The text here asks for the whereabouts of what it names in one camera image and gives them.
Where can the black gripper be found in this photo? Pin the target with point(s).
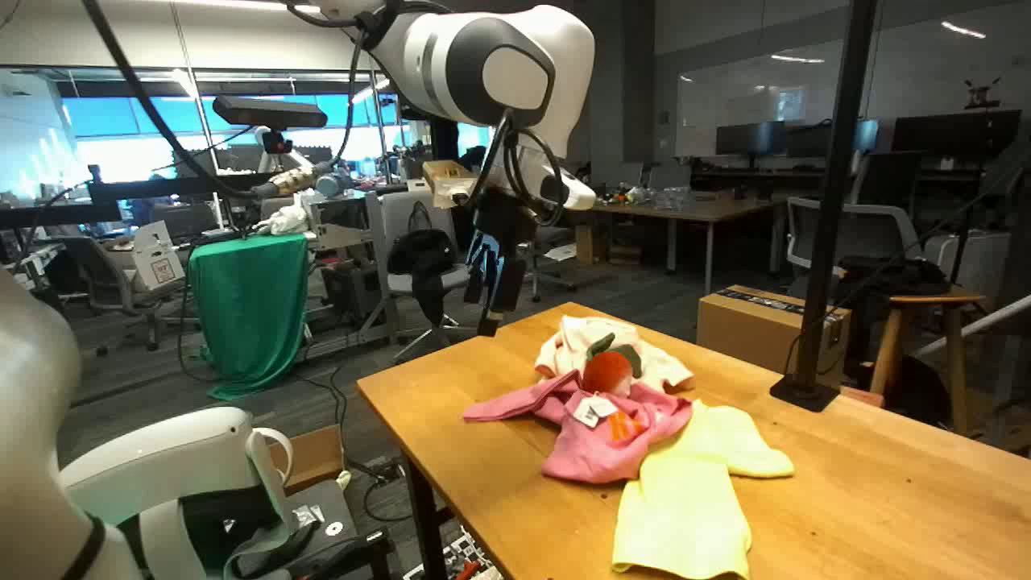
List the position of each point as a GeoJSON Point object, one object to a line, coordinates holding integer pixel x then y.
{"type": "Point", "coordinates": [503, 222]}

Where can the pink cloth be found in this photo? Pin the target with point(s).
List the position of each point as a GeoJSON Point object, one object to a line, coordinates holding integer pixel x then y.
{"type": "Point", "coordinates": [585, 454]}

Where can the yellow cloth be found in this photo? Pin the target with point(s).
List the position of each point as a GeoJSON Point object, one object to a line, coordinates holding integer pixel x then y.
{"type": "Point", "coordinates": [679, 505]}

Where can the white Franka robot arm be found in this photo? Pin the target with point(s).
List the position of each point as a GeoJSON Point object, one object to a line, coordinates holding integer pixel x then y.
{"type": "Point", "coordinates": [428, 52]}

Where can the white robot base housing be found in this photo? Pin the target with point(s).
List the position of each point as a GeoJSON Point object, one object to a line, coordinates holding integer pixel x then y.
{"type": "Point", "coordinates": [163, 463]}

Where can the black office chair with jacket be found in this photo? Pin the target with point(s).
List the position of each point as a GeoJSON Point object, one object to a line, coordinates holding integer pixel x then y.
{"type": "Point", "coordinates": [419, 262]}

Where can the long wooden desk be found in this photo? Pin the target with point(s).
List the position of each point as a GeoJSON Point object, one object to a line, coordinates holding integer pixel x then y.
{"type": "Point", "coordinates": [686, 211]}

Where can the cardboard box with black tape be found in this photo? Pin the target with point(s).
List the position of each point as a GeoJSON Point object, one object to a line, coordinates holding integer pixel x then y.
{"type": "Point", "coordinates": [752, 325]}

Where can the brown wooden board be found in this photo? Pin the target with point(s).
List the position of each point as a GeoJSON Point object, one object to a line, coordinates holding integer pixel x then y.
{"type": "Point", "coordinates": [309, 455]}

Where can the green draped cloth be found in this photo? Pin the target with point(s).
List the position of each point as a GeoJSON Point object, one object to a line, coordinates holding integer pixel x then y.
{"type": "Point", "coordinates": [244, 311]}

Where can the power strip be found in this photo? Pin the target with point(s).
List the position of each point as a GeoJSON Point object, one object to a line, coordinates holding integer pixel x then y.
{"type": "Point", "coordinates": [461, 555]}

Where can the black controller box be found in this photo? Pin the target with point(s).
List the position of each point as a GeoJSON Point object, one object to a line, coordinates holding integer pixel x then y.
{"type": "Point", "coordinates": [325, 532]}

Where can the black vertical stand pole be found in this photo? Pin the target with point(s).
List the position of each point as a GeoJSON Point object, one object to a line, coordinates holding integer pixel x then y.
{"type": "Point", "coordinates": [832, 215]}

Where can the white sign board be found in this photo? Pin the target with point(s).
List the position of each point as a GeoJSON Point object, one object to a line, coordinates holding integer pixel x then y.
{"type": "Point", "coordinates": [160, 260]}

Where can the white mesh office chair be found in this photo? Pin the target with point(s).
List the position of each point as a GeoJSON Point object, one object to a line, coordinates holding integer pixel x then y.
{"type": "Point", "coordinates": [858, 230]}

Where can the black bag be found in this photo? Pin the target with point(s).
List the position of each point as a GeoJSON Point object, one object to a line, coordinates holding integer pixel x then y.
{"type": "Point", "coordinates": [879, 278]}

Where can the wooden stool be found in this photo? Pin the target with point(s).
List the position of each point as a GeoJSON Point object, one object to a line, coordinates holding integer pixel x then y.
{"type": "Point", "coordinates": [928, 304]}

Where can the wide black monitor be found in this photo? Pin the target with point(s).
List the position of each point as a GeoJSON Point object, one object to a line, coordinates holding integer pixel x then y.
{"type": "Point", "coordinates": [954, 135]}

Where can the black bar camera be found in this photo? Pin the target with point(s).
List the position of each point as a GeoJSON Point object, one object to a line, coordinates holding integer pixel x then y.
{"type": "Point", "coordinates": [268, 112]}

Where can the black mount bar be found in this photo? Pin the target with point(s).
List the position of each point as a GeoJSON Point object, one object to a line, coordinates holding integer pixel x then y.
{"type": "Point", "coordinates": [138, 197]}

